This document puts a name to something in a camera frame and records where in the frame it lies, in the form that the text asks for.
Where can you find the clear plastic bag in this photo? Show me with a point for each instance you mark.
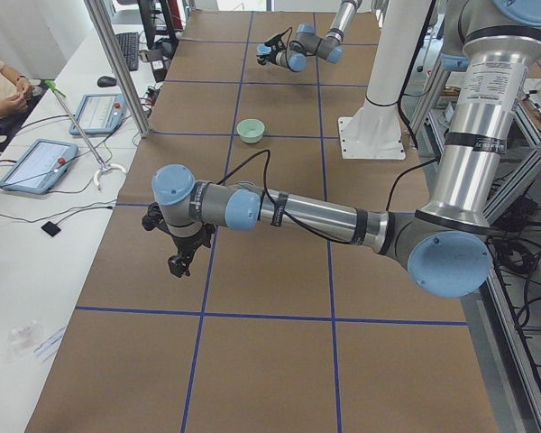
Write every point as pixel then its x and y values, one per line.
pixel 22 339

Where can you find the small black square pad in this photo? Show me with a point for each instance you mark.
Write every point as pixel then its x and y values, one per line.
pixel 51 228

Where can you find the seated person in beige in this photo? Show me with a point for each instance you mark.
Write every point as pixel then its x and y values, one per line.
pixel 15 99

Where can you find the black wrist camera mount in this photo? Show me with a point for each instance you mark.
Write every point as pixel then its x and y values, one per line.
pixel 153 219

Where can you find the light green bowl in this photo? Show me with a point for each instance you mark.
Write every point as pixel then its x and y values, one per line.
pixel 250 130

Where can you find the black computer mouse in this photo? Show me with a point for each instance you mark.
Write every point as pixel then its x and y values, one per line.
pixel 106 82

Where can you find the black monitor stand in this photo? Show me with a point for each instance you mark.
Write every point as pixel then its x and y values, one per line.
pixel 153 13

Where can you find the blue teach pendant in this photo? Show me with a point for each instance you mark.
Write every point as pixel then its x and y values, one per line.
pixel 40 167
pixel 100 114

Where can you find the black keyboard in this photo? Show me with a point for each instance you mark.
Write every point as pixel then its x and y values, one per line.
pixel 128 43

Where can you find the near blue teach pendant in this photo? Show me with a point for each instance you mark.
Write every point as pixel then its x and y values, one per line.
pixel 40 167

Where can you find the light blue cup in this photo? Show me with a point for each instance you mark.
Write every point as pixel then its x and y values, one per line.
pixel 263 50

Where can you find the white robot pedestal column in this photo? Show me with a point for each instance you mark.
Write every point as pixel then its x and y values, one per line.
pixel 374 132

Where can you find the far blue teach pendant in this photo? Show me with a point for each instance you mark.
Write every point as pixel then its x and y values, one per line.
pixel 100 114

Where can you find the aluminium frame post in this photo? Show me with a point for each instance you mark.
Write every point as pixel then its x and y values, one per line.
pixel 104 29

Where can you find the metal rod with white hook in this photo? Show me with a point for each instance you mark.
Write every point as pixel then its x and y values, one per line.
pixel 104 167

